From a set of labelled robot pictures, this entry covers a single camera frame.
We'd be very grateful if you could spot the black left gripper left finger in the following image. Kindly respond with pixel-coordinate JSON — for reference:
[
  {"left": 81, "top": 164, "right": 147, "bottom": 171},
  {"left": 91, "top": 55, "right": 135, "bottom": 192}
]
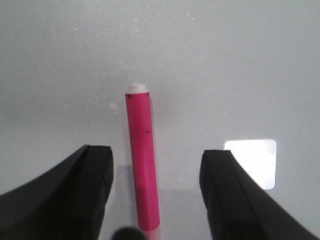
[{"left": 0, "top": 145, "right": 114, "bottom": 240}]

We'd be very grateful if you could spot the pink highlighter pen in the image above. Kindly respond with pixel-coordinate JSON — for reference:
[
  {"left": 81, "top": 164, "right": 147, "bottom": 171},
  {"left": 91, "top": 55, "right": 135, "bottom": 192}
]
[{"left": 125, "top": 83, "right": 161, "bottom": 240}]

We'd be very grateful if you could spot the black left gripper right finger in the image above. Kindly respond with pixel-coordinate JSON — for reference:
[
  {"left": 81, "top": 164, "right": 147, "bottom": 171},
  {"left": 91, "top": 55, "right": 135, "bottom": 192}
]
[{"left": 199, "top": 150, "right": 317, "bottom": 240}]

